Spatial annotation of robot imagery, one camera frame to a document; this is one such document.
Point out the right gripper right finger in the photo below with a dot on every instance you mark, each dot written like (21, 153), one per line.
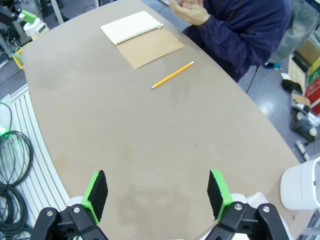
(232, 220)

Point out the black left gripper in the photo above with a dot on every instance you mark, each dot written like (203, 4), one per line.
(8, 15)

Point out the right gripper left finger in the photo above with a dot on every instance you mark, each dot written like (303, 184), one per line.
(82, 220)

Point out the spiral notebook brown cover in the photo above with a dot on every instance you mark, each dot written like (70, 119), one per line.
(132, 27)

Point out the yellow pencil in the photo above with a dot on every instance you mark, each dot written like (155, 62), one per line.
(172, 75)

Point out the person's left forearm purple sleeve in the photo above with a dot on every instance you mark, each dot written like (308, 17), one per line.
(217, 37)

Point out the person's right hand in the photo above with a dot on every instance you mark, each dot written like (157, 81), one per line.
(191, 3)

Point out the person's left hand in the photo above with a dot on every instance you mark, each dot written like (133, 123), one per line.
(193, 16)

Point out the white stand leg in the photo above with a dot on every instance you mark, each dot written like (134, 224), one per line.
(57, 10)

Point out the white perforated plastic basket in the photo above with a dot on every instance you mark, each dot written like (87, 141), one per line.
(257, 198)

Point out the yellow teal floor object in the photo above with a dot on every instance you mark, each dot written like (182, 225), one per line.
(18, 60)

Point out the white round trash bin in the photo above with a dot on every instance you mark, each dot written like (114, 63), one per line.
(297, 185)

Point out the white power strip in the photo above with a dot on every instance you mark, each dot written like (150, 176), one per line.
(301, 149)

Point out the brown cardboard floor piece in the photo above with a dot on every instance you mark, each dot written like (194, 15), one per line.
(301, 98)

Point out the red recycling bin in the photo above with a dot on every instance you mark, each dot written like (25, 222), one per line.
(315, 95)

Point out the green recycling bin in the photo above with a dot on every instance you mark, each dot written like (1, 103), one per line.
(315, 78)

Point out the yellow recycling bin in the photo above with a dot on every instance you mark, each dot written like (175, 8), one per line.
(316, 70)

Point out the brown cardboard box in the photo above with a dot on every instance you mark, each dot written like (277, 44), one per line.
(305, 53)

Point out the person in purple jacket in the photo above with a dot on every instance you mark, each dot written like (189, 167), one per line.
(262, 15)

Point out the white ribbed aluminium frame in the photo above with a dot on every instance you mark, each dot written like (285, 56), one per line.
(37, 140)

